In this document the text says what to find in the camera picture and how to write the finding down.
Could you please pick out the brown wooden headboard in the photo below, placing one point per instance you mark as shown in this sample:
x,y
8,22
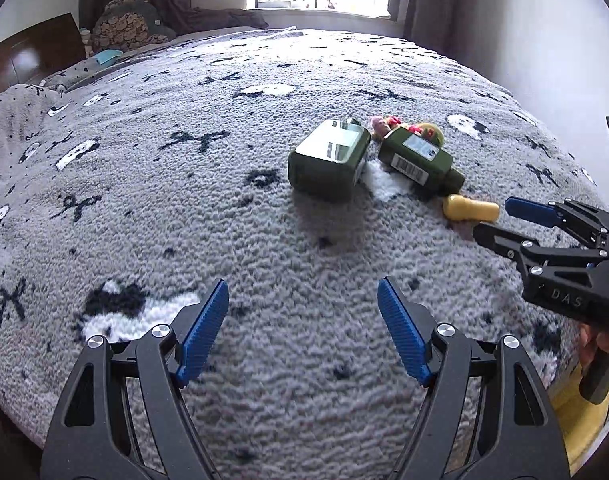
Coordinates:
x,y
29,57

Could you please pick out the brown patterned pillow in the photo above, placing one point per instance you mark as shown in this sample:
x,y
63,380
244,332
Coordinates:
x,y
129,22

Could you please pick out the row of windowsill trinkets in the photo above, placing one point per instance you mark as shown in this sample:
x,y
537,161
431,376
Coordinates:
x,y
304,2

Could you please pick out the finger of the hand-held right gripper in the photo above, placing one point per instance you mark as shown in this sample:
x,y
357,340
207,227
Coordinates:
x,y
532,211
504,242

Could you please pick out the large dark green square bottle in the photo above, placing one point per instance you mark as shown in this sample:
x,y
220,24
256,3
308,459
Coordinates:
x,y
329,170

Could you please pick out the small mustard yellow bottle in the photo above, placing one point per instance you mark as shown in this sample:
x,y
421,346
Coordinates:
x,y
469,208

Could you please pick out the teal small cloth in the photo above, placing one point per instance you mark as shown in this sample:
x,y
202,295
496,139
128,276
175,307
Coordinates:
x,y
107,56

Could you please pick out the striped bed sheet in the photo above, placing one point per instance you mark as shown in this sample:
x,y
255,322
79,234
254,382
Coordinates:
x,y
224,35

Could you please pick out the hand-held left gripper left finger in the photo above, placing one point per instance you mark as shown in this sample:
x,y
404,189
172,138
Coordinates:
x,y
204,330

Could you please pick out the dark green barcode bottle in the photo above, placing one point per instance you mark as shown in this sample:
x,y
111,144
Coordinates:
x,y
424,160

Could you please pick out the grey printed blanket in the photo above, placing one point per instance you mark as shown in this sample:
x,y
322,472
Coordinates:
x,y
184,210

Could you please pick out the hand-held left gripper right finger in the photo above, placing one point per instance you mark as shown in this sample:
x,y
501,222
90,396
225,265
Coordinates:
x,y
402,330

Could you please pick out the dark grey rumpled cloth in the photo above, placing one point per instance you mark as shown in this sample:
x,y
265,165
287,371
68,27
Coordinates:
x,y
229,17

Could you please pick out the green yellow round trinket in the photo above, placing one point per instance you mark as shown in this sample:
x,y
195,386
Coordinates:
x,y
427,132

